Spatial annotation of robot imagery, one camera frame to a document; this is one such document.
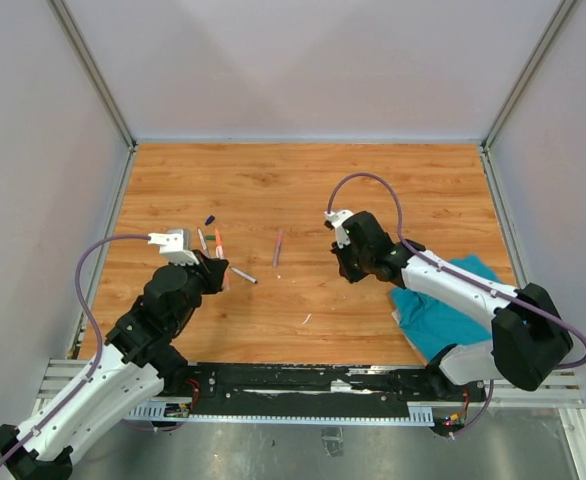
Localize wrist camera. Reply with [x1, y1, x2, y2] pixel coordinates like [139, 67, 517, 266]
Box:
[148, 228, 199, 266]
[324, 209, 354, 249]

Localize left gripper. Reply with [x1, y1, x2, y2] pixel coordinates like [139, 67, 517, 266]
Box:
[170, 248, 228, 329]

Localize white cable duct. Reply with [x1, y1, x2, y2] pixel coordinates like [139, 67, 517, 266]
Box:
[122, 399, 435, 427]

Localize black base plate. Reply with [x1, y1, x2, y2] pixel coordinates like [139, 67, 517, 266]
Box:
[162, 363, 486, 420]

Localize orange pen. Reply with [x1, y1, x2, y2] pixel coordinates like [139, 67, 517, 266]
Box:
[214, 229, 225, 259]

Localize purple pen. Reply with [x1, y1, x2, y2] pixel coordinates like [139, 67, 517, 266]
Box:
[272, 229, 284, 269]

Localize white grey pen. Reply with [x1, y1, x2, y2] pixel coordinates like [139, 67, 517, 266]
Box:
[230, 266, 258, 284]

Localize purple cable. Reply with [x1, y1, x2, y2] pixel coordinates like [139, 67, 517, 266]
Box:
[325, 172, 586, 441]
[0, 233, 150, 480]

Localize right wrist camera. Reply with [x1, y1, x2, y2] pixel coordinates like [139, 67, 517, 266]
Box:
[324, 209, 354, 249]

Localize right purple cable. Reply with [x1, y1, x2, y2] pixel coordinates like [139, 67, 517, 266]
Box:
[325, 172, 586, 441]

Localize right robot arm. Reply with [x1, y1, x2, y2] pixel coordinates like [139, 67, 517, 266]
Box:
[324, 210, 573, 400]

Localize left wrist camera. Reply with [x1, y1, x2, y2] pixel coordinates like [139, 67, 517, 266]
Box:
[148, 228, 199, 266]

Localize teal cloth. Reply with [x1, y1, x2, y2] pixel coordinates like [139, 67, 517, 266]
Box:
[389, 254, 502, 360]

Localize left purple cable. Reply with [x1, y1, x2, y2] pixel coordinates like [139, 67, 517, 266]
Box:
[0, 233, 150, 480]

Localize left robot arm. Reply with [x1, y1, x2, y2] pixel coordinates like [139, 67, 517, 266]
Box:
[0, 251, 229, 479]

